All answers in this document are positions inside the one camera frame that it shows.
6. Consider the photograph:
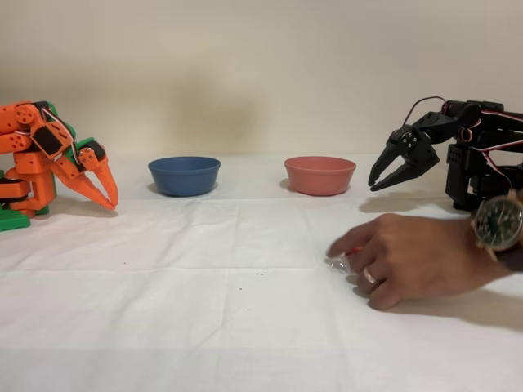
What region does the red candy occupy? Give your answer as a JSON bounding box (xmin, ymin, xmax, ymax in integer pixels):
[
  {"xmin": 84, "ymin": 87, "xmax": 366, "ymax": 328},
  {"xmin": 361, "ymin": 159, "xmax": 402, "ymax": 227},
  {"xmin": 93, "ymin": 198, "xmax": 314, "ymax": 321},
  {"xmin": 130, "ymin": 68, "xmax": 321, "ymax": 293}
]
[{"xmin": 326, "ymin": 245, "xmax": 363, "ymax": 275}]

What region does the red bowl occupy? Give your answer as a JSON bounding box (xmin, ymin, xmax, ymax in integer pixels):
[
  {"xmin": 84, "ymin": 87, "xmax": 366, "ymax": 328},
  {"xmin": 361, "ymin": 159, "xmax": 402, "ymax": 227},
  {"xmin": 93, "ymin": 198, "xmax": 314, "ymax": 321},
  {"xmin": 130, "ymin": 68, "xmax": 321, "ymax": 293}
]
[{"xmin": 284, "ymin": 156, "xmax": 357, "ymax": 197}]

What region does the blue bowl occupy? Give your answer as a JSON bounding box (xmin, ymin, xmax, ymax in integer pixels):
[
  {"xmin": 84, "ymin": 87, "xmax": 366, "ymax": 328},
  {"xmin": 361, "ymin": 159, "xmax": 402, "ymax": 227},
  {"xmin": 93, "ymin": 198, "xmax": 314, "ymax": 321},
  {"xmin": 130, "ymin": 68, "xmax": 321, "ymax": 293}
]
[{"xmin": 147, "ymin": 156, "xmax": 222, "ymax": 197}]

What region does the person's hand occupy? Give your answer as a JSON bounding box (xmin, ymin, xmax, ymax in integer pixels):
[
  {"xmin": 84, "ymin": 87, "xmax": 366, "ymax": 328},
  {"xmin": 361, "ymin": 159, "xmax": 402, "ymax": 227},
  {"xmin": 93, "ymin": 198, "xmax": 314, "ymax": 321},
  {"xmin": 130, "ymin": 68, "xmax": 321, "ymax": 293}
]
[{"xmin": 329, "ymin": 212, "xmax": 479, "ymax": 310}]

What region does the green dial wristwatch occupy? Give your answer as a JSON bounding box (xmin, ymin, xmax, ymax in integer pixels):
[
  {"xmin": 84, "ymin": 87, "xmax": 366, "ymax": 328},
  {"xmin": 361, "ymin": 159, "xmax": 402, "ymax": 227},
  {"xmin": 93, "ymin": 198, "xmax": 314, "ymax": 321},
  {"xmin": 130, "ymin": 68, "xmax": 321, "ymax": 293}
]
[{"xmin": 469, "ymin": 190, "xmax": 523, "ymax": 262}]

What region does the white tablecloth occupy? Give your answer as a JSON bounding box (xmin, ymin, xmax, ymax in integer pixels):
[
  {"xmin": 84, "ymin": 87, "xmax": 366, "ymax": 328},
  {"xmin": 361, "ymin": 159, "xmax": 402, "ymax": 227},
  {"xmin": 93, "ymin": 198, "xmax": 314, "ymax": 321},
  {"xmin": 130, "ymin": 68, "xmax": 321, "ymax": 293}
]
[{"xmin": 0, "ymin": 153, "xmax": 523, "ymax": 392}]

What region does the orange arm servo cable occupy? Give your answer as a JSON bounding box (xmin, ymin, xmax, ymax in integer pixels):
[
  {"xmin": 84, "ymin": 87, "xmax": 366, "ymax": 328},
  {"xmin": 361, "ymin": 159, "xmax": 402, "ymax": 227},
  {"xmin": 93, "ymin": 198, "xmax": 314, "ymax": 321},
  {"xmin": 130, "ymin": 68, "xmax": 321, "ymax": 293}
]
[{"xmin": 36, "ymin": 102, "xmax": 81, "ymax": 167}]

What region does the black arm servo cable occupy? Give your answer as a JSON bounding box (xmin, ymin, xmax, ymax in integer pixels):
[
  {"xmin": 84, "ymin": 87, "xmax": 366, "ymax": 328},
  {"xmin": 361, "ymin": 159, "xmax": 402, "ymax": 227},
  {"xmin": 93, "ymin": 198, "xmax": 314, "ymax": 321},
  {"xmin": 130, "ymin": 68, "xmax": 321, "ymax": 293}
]
[{"xmin": 401, "ymin": 96, "xmax": 449, "ymax": 127}]

